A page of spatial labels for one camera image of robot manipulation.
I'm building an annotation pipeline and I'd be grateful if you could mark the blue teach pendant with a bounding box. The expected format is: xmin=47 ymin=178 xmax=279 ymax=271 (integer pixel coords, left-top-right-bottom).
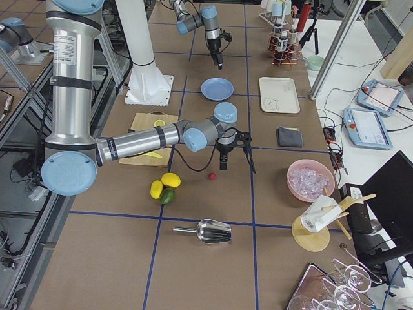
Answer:
xmin=343 ymin=108 xmax=393 ymax=150
xmin=357 ymin=79 xmax=404 ymax=116

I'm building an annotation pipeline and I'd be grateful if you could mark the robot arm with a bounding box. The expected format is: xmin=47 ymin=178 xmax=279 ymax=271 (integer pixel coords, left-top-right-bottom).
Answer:
xmin=41 ymin=1 xmax=256 ymax=196
xmin=160 ymin=1 xmax=232 ymax=70

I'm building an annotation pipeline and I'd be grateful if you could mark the wooden cup stand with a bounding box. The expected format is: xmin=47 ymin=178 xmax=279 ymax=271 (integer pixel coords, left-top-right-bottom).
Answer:
xmin=292 ymin=194 xmax=376 ymax=252

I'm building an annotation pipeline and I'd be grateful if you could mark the white paper carton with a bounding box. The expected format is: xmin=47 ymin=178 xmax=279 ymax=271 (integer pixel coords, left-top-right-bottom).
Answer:
xmin=300 ymin=195 xmax=342 ymax=233

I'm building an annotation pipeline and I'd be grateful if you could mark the blue teach pendant near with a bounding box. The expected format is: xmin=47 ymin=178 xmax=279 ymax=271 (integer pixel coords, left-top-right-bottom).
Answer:
xmin=343 ymin=108 xmax=393 ymax=150

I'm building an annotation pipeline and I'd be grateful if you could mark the yellow plastic knife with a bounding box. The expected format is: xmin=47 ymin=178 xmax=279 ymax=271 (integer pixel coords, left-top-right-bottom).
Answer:
xmin=144 ymin=152 xmax=163 ymax=159

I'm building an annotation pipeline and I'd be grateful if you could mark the blue teach pendant far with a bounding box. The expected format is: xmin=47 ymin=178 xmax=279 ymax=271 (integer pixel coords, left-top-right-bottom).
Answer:
xmin=357 ymin=79 xmax=404 ymax=116

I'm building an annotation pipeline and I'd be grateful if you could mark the pink bowl of ice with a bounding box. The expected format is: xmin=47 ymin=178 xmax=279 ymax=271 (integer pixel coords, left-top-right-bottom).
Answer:
xmin=287 ymin=159 xmax=336 ymax=202

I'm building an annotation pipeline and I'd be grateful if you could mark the blue plate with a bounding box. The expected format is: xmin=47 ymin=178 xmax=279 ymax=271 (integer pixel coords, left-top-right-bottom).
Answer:
xmin=201 ymin=77 xmax=234 ymax=101

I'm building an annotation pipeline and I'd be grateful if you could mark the tea bottle left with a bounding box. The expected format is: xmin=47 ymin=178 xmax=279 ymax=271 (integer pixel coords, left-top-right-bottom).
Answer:
xmin=288 ymin=28 xmax=297 ymax=52

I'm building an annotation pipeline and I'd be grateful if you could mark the black monitor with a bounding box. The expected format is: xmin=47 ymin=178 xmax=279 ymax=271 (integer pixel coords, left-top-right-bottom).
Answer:
xmin=340 ymin=151 xmax=412 ymax=275

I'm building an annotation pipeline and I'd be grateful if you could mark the tea bottle back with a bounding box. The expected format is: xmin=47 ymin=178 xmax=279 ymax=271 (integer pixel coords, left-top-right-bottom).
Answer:
xmin=272 ymin=18 xmax=283 ymax=43

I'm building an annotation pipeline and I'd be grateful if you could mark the large yellow lemon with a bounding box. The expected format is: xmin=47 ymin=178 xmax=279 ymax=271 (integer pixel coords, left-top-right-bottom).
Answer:
xmin=161 ymin=172 xmax=181 ymax=188

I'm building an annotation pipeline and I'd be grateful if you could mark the tea bottle middle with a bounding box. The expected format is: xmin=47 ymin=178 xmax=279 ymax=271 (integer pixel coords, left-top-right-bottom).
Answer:
xmin=277 ymin=31 xmax=288 ymax=53

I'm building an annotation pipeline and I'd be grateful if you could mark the tea bottle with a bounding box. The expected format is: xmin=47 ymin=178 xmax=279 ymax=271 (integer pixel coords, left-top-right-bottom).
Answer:
xmin=272 ymin=18 xmax=283 ymax=43
xmin=288 ymin=28 xmax=297 ymax=52
xmin=277 ymin=31 xmax=288 ymax=53

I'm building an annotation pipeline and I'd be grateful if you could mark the copper wire bottle rack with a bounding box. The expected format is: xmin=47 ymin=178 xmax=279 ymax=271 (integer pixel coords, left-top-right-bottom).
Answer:
xmin=268 ymin=19 xmax=302 ymax=66

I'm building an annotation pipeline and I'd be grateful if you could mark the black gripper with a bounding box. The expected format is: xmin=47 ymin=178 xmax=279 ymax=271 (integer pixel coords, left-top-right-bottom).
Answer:
xmin=216 ymin=127 xmax=256 ymax=174
xmin=206 ymin=28 xmax=232 ymax=70

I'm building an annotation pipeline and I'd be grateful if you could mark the cream bear tray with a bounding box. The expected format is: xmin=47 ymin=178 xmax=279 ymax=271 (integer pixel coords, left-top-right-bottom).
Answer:
xmin=259 ymin=77 xmax=300 ymax=114

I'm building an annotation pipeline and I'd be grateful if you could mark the lemon half slice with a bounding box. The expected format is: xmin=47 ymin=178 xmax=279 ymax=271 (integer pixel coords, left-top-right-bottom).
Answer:
xmin=154 ymin=119 xmax=166 ymax=127

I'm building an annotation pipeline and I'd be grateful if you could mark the grey folded cloth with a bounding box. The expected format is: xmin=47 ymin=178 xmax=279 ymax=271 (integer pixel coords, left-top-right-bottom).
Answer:
xmin=276 ymin=127 xmax=303 ymax=147

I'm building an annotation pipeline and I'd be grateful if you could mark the steel ice scoop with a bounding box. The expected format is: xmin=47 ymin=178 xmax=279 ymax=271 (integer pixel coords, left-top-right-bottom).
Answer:
xmin=172 ymin=219 xmax=232 ymax=245

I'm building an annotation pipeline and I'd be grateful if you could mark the green lime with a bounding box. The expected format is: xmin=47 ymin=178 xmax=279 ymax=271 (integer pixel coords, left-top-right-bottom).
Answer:
xmin=159 ymin=187 xmax=176 ymax=205

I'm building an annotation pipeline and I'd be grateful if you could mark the wine glass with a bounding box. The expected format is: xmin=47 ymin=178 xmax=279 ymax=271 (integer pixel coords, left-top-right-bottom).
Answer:
xmin=332 ymin=258 xmax=372 ymax=293

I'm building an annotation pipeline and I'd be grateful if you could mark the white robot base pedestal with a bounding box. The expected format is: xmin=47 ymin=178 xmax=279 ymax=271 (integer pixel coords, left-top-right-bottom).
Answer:
xmin=116 ymin=0 xmax=174 ymax=106

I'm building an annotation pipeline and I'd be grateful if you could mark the wooden cutting board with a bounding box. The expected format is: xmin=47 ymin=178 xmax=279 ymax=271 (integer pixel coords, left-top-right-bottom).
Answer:
xmin=119 ymin=112 xmax=178 ymax=167

